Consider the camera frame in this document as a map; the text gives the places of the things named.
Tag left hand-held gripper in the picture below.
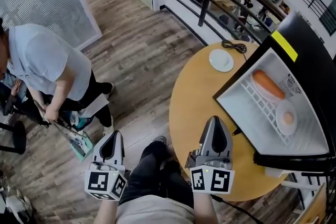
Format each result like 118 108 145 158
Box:
84 130 129 201

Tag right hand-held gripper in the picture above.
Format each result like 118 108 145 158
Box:
185 115 236 194

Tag black mini fridge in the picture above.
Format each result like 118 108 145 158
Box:
212 11 336 178

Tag person's left forearm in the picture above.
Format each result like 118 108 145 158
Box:
91 198 120 224

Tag person's right forearm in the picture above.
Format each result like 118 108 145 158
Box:
193 191 218 224

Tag teal and white bag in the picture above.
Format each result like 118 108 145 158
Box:
69 127 95 162

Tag person's dark trousered legs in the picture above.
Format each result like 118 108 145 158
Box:
119 136 195 209

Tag round wooden table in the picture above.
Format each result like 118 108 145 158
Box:
169 41 289 202

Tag person's beige shirt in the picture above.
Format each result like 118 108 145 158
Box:
115 194 195 224

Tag wood-topped black metal railing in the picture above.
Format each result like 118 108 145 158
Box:
164 0 292 45

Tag white-framed glass partition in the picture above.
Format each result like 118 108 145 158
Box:
0 0 103 51

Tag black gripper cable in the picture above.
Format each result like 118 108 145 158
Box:
211 194 260 224

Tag coiled black power cord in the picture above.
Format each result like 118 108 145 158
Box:
221 39 248 61

